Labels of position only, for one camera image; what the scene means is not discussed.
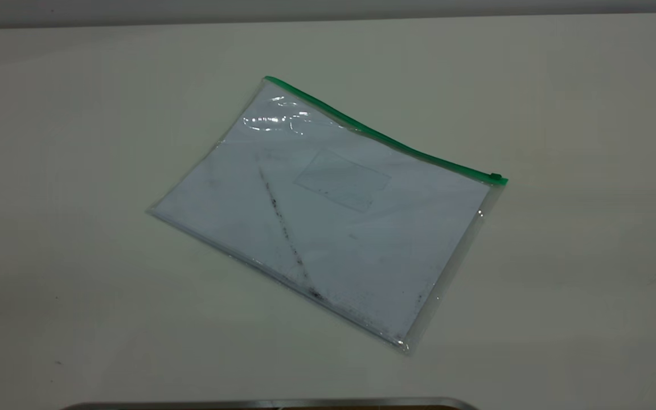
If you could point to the clear plastic bag green zip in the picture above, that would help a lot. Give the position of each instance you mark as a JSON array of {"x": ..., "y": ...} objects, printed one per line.
[{"x": 333, "y": 216}]

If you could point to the green zipper slider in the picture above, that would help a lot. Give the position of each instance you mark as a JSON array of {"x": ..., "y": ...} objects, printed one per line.
[{"x": 495, "y": 176}]

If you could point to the white paper sheets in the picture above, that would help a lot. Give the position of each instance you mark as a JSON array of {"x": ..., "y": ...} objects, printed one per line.
[{"x": 351, "y": 239}]

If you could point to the silver metal rail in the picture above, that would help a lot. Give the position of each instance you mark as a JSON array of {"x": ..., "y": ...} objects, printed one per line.
[{"x": 271, "y": 404}]

